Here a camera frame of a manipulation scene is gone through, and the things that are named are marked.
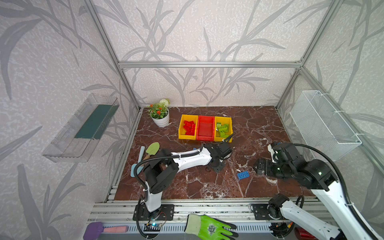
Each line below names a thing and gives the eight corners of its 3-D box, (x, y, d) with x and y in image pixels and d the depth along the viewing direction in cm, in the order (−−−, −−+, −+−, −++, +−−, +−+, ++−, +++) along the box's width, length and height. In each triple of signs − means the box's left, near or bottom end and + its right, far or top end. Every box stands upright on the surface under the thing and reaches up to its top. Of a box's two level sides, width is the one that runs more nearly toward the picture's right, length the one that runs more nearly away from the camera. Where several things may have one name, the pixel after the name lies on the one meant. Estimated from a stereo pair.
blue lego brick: (238, 180, 86) (239, 178, 85) (237, 174, 88) (237, 173, 87) (249, 177, 87) (250, 176, 85) (247, 172, 89) (247, 170, 87)
